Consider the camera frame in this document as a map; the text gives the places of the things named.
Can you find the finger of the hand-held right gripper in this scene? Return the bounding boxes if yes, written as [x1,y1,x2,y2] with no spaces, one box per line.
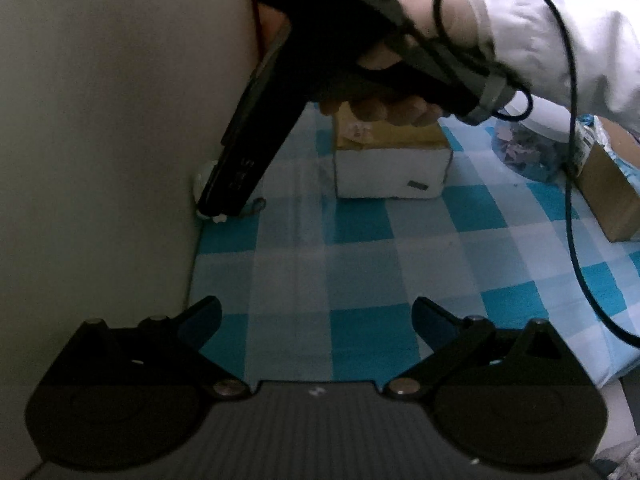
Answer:
[196,158,253,221]

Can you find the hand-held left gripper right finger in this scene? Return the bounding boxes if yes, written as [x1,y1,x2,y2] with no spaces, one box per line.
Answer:
[384,296,576,402]

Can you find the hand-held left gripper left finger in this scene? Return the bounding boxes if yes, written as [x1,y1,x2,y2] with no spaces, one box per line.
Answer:
[59,295,252,402]

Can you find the person's right forearm white sleeve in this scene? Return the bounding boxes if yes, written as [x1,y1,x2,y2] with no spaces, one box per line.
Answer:
[474,0,640,134]

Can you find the person's right hand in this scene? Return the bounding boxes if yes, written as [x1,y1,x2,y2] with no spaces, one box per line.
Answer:
[319,0,497,129]

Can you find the blue checked bedsheet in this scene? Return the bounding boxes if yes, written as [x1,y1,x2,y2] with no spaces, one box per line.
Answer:
[187,100,640,392]

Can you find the gold tissue pack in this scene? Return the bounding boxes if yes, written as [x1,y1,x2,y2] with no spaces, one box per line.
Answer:
[332,101,454,200]

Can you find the clear jar white lid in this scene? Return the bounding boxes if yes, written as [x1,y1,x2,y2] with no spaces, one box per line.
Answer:
[489,94,587,184]

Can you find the cardboard box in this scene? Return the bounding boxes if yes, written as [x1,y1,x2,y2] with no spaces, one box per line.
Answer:
[574,115,640,244]

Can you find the black cable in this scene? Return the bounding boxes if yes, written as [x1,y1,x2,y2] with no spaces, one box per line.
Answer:
[433,0,640,349]

